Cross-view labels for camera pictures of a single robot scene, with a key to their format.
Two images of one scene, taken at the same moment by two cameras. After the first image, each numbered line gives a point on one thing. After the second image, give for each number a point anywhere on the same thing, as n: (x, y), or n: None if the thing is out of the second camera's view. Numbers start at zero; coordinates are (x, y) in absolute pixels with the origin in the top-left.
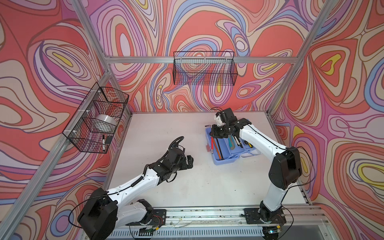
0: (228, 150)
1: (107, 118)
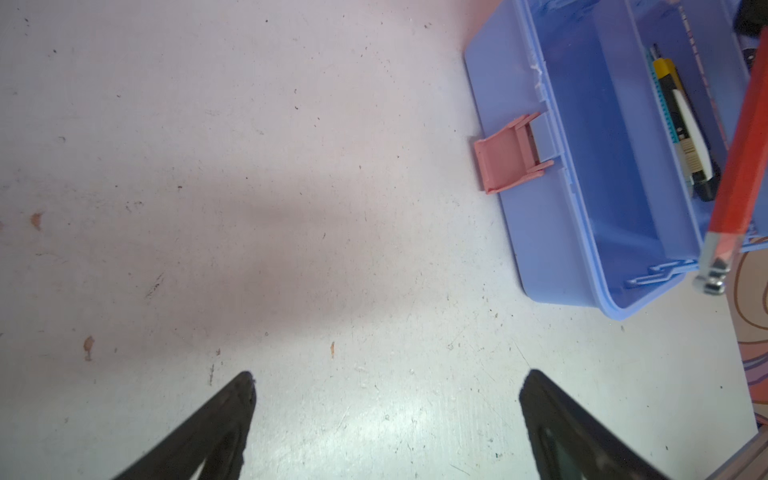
0: (605, 125)
1: None
